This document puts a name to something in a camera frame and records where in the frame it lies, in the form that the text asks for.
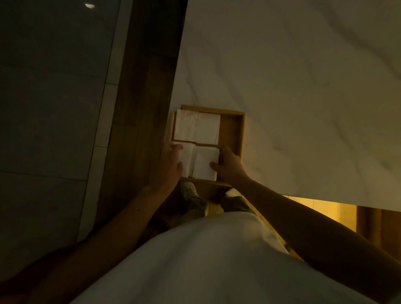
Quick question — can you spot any person's left hand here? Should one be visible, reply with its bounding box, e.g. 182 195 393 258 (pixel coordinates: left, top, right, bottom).
155 141 185 192

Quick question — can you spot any person's right hand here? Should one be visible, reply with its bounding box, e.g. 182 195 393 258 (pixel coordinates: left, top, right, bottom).
209 145 250 187

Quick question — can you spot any white napkin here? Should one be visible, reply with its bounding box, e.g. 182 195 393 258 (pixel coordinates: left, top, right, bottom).
173 141 197 179
196 112 221 146
192 146 220 182
174 108 200 142

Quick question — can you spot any person's left forearm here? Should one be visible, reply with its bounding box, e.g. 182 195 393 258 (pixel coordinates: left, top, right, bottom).
0 185 176 304

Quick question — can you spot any person's right forearm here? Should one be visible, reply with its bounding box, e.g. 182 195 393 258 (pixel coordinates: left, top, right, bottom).
234 176 401 302

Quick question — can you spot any wooden tray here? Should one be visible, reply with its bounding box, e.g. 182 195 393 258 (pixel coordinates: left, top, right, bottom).
165 104 246 188

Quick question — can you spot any white shirt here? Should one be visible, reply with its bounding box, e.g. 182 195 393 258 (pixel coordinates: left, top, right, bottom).
70 211 378 304

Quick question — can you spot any wooden table base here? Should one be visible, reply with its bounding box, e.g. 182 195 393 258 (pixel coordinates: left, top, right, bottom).
282 195 401 262

